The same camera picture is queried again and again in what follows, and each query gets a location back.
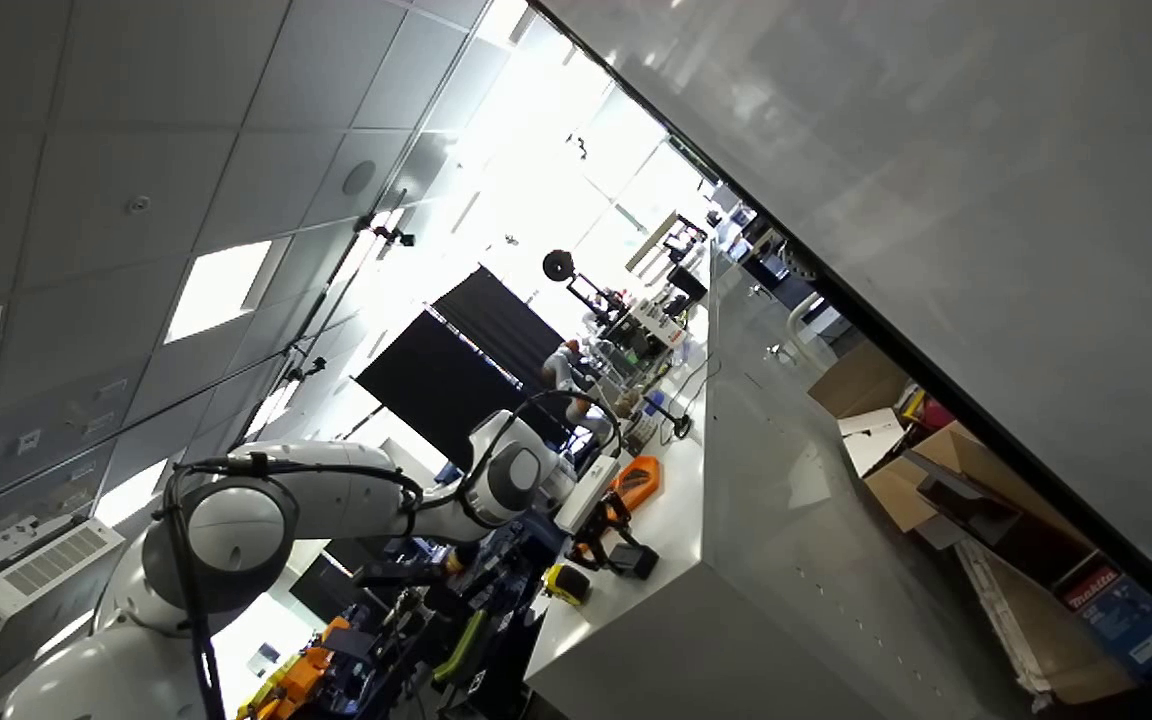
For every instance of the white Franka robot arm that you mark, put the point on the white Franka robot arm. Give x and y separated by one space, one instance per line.
338 485

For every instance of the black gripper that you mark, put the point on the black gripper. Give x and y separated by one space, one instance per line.
596 543

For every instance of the large framed whiteboard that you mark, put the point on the large framed whiteboard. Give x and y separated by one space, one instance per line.
948 202

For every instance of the yellow and black tape roll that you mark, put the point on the yellow and black tape roll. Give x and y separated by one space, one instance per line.
565 580

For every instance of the black fabric backdrop panel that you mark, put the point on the black fabric backdrop panel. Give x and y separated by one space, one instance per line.
461 354

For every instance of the black whiteboard eraser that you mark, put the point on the black whiteboard eraser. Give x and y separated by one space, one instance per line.
632 561

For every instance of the orange plastic object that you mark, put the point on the orange plastic object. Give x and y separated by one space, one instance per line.
637 481

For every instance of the black round lamp on stand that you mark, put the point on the black round lamp on stand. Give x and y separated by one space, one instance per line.
558 266

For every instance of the white air conditioning unit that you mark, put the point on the white air conditioning unit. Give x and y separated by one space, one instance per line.
28 580

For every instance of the brown cardboard box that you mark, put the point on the brown cardboard box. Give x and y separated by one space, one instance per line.
948 472

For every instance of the blue printed box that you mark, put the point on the blue printed box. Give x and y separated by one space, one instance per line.
1138 626

